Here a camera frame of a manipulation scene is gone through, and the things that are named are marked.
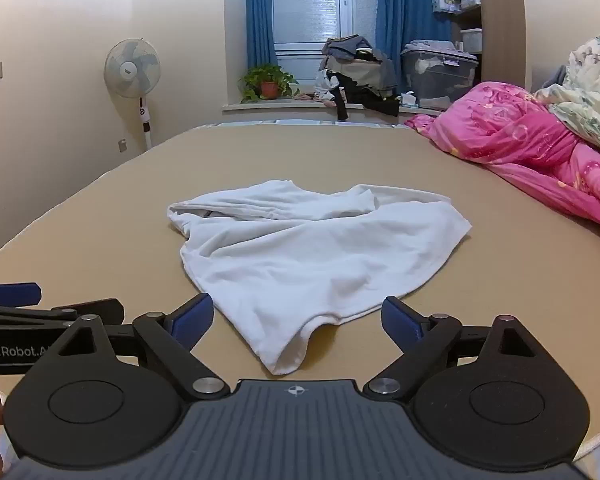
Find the blue grey cloth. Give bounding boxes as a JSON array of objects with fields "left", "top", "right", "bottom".
[{"left": 542, "top": 65, "right": 567, "bottom": 92}]

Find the small clear plastic box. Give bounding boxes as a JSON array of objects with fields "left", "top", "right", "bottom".
[{"left": 461, "top": 27, "right": 483, "bottom": 54}]

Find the pile of dark clothes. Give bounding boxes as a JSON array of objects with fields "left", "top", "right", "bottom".
[{"left": 314, "top": 35, "right": 401, "bottom": 122}]

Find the white t-shirt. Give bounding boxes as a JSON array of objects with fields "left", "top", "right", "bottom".
[{"left": 167, "top": 178, "right": 474, "bottom": 376}]

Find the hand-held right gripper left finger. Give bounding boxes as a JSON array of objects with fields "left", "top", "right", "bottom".
[{"left": 55, "top": 293, "right": 231, "bottom": 402}]

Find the tan bed mat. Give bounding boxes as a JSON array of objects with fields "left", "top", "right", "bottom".
[{"left": 0, "top": 121, "right": 600, "bottom": 461}]

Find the blue curtain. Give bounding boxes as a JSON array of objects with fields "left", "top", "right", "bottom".
[
  {"left": 244, "top": 0, "right": 280, "bottom": 82},
  {"left": 376, "top": 0, "right": 455, "bottom": 97}
]

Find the potted green plant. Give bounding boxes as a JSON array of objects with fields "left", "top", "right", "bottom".
[{"left": 237, "top": 63, "right": 301, "bottom": 105}]

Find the pink floral quilt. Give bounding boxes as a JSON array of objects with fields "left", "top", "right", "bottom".
[{"left": 405, "top": 81, "right": 600, "bottom": 248}]

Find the cream floral quilt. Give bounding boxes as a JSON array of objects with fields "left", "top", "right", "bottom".
[{"left": 532, "top": 24, "right": 600, "bottom": 153}]

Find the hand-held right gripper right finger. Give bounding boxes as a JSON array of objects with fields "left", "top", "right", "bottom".
[{"left": 362, "top": 296, "right": 542, "bottom": 404}]

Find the clear plastic storage bin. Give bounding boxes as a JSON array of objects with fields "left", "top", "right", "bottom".
[{"left": 401, "top": 40, "right": 479, "bottom": 112}]

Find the wooden shelf unit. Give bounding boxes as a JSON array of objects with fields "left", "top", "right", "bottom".
[{"left": 447, "top": 0, "right": 534, "bottom": 93}]

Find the white standing fan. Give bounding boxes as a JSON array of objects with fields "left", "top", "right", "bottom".
[{"left": 103, "top": 37, "right": 162, "bottom": 151}]

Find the window with white frame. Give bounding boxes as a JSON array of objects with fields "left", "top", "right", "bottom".
[{"left": 271, "top": 0, "right": 381, "bottom": 73}]

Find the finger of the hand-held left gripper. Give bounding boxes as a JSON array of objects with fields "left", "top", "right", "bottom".
[
  {"left": 0, "top": 298, "right": 126, "bottom": 330},
  {"left": 0, "top": 282, "right": 42, "bottom": 307}
]

